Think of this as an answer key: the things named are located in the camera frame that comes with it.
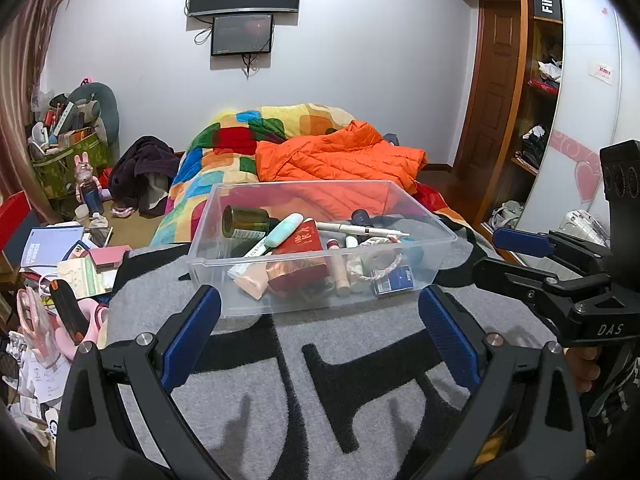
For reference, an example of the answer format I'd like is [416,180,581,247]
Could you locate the blue notebook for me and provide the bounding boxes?
[21,226,84,268]

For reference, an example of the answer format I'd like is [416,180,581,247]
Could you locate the orange puffer jacket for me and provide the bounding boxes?
[255,120,427,194]

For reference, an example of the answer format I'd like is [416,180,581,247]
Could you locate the green storage basket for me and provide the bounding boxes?
[32,133,113,200]

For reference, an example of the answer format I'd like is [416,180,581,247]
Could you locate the clear plastic storage box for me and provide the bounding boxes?
[188,180,456,318]

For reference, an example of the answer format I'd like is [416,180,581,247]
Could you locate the person's right hand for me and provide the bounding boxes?
[565,347,601,392]

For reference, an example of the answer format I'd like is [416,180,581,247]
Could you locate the wall-mounted small monitor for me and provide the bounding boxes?
[210,13,273,56]

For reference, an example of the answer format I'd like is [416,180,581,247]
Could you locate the beige cosmetic bottle red cap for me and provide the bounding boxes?
[326,238,350,297]

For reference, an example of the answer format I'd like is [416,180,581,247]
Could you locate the rabbit figurine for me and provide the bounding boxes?
[74,152,108,228]

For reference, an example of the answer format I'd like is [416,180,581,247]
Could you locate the beige long-handled brush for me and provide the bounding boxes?
[234,262,269,300]

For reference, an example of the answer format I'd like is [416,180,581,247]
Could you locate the pink white braided rope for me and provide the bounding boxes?
[351,236,404,282]

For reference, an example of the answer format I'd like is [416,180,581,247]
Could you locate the pink box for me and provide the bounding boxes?
[89,245,131,272]

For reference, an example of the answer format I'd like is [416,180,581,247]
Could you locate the brown striped curtain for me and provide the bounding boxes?
[1,0,61,222]

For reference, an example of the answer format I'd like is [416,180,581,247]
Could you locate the olive green glass bottle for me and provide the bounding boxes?
[221,205,280,240]

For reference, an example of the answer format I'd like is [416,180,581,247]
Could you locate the brown wooden wardrobe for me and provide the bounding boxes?
[424,0,566,226]

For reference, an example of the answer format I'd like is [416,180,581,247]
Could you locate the mint green cosmetic tube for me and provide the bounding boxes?
[265,212,304,248]

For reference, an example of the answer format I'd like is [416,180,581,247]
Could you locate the dark purple clothes pile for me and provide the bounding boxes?
[108,136,180,218]

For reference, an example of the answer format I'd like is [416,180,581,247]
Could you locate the white sliding wardrobe door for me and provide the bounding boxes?
[518,0,639,232]

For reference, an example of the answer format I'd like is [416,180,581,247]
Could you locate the blue card box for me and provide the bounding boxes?
[373,264,414,297]

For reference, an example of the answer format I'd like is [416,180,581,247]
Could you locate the red box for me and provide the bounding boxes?
[0,191,32,249]

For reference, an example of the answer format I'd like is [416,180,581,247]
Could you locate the colourful patchwork quilt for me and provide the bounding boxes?
[152,103,465,245]

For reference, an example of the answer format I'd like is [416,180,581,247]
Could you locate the red gold packet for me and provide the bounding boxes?
[267,219,330,295]

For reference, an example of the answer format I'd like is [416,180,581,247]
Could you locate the purple brush white head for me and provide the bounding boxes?
[350,209,373,228]

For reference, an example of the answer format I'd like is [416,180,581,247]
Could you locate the white small ointment tube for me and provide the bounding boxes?
[228,236,269,280]

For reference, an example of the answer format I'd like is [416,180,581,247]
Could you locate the white cosmetic pen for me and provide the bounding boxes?
[316,221,410,238]

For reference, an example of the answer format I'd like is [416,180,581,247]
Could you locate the pink stand with black pad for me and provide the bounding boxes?
[50,280,108,362]

